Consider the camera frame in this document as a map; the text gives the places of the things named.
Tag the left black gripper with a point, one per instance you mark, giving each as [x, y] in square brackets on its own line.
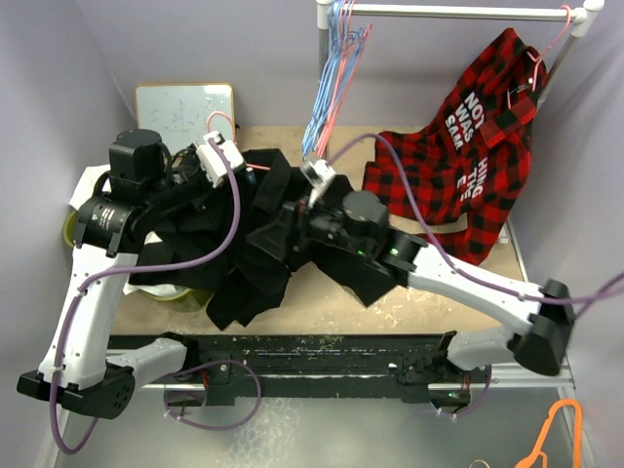
[191, 158]

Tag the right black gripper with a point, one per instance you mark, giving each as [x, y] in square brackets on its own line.
[273, 237]

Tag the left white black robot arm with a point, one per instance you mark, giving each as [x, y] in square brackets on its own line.
[149, 185]

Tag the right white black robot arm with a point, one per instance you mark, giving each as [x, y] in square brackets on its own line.
[354, 244]

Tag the red black plaid shirt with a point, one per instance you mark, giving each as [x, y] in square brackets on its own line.
[473, 159]

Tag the pink hanger holding plaid shirt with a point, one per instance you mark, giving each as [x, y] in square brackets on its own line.
[551, 49]

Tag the small whiteboard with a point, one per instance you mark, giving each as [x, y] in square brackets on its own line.
[179, 112]

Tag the olive green laundry basket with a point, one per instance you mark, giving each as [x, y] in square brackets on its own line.
[189, 302]

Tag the white cloth in basket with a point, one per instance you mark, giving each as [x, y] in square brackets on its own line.
[82, 192]

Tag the white metal clothes rack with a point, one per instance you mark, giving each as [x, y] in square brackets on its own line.
[582, 17]

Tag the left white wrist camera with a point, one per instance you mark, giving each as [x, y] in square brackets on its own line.
[215, 154]

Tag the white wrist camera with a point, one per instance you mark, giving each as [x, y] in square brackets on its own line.
[215, 154]
[320, 175]

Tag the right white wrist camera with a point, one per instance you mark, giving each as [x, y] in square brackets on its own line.
[320, 175]

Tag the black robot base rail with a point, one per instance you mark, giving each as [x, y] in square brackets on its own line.
[411, 368]

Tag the blue wire hanger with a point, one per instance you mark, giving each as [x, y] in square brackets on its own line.
[308, 145]

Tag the pink wire hanger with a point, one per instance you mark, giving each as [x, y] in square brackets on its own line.
[347, 45]

